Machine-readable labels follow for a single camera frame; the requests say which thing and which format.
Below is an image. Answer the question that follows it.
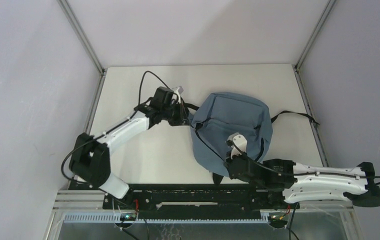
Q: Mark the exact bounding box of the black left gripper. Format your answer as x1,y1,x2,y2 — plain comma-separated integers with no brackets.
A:
160,99,190,126

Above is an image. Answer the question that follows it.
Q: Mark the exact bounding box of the blue student backpack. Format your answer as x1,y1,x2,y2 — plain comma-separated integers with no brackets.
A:
183,92,320,185

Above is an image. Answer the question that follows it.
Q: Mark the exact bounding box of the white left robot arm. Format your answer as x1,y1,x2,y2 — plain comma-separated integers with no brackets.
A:
63,86,187,209

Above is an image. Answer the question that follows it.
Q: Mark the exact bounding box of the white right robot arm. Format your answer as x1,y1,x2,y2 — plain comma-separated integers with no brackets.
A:
224,132,380,208

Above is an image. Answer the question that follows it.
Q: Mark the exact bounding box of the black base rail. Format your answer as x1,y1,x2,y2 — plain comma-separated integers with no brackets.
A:
106,183,298,214

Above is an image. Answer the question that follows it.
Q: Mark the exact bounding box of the aluminium frame front rail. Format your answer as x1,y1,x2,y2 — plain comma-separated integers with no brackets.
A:
52,188,355,224

